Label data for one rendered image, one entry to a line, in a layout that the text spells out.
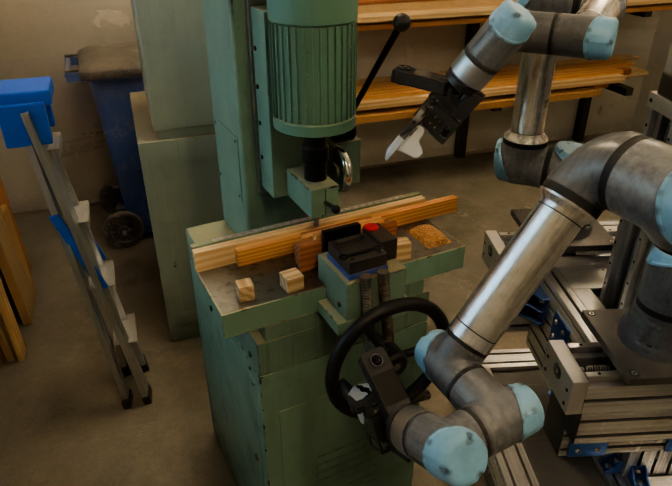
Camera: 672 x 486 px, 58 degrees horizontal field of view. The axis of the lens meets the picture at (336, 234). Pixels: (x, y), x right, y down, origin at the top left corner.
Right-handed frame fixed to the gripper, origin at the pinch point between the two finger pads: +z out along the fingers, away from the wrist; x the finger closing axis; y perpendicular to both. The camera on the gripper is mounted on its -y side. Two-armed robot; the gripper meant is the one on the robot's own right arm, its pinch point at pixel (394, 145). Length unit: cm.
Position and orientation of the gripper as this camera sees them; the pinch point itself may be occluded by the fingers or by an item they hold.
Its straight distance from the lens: 127.5
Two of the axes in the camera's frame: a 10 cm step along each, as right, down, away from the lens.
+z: -5.2, 6.1, 6.0
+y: 7.5, 6.6, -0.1
